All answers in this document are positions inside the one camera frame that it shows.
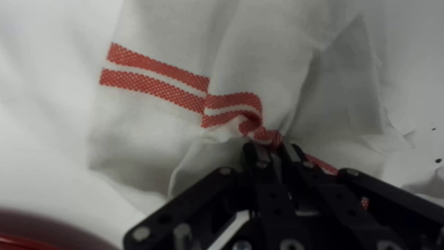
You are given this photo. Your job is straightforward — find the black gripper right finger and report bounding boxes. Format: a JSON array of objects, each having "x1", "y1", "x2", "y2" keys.
[{"x1": 279, "y1": 143, "x2": 318, "y2": 186}]

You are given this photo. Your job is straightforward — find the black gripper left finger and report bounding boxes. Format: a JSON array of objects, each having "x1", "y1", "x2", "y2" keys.
[{"x1": 242, "y1": 142, "x2": 279, "y2": 183}]

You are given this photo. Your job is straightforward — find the white towel with red stripes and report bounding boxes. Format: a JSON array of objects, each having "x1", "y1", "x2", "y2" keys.
[{"x1": 89, "y1": 0, "x2": 410, "y2": 194}]

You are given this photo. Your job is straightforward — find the red plate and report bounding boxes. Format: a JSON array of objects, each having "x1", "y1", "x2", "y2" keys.
[{"x1": 0, "y1": 208, "x2": 120, "y2": 250}]

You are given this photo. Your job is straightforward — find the round white pedestal table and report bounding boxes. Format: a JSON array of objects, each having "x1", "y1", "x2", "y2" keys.
[{"x1": 0, "y1": 0, "x2": 444, "y2": 249}]

